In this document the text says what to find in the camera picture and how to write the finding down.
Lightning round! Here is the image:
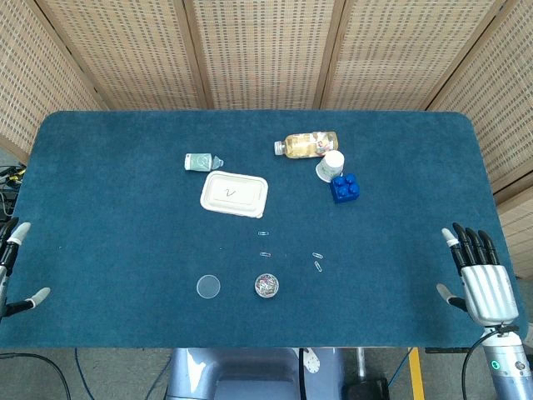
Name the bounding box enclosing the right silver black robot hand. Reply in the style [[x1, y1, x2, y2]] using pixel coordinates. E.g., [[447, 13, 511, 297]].
[[436, 222, 520, 328]]

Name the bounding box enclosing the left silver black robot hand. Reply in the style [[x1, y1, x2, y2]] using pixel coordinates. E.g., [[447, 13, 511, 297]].
[[0, 216, 52, 320]]

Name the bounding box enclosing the blue carpet table cover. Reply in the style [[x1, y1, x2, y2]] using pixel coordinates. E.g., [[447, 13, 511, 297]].
[[0, 109, 514, 350]]

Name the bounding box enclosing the metal pole with black foot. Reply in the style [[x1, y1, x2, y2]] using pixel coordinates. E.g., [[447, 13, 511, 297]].
[[344, 347, 391, 400]]

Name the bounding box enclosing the blue plastic building block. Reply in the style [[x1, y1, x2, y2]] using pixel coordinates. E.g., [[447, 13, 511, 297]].
[[329, 172, 362, 205]]

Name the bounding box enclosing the clear round plastic lid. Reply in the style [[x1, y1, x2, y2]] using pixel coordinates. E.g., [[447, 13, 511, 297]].
[[196, 274, 222, 301]]

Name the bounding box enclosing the white floral paper cup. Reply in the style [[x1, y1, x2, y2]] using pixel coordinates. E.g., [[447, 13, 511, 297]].
[[315, 150, 346, 183]]

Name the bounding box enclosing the green white tissue pack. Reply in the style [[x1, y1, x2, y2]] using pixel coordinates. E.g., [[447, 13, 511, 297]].
[[184, 152, 227, 173]]

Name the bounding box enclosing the round container of clips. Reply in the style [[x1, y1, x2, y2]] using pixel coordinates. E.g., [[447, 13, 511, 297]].
[[254, 272, 281, 300]]

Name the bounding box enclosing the white rectangular tray lid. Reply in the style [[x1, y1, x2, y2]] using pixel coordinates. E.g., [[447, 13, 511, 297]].
[[199, 170, 269, 220]]

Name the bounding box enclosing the clear bottle with yellow drink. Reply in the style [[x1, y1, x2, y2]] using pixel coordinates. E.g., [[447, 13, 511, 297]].
[[273, 130, 340, 160]]

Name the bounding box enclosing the blue grey robot torso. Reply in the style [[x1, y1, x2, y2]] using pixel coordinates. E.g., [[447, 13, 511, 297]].
[[165, 347, 346, 400]]

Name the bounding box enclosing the woven bamboo folding screen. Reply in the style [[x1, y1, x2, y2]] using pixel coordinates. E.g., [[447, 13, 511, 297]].
[[0, 0, 533, 281]]

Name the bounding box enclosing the cable bundle beside table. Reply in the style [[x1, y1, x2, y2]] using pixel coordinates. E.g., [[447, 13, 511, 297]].
[[0, 164, 27, 218]]

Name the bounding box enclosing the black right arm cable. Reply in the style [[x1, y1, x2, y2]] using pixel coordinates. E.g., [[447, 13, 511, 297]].
[[463, 324, 520, 400]]

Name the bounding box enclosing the black floor cable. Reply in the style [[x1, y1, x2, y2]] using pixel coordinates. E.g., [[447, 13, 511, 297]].
[[0, 352, 72, 400]]

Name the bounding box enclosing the blue floor cable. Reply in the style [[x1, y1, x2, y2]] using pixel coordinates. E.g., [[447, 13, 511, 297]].
[[73, 348, 92, 400]]

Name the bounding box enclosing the white perforated bracket plate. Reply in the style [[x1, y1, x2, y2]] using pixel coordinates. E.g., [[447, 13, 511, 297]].
[[300, 347, 322, 378]]

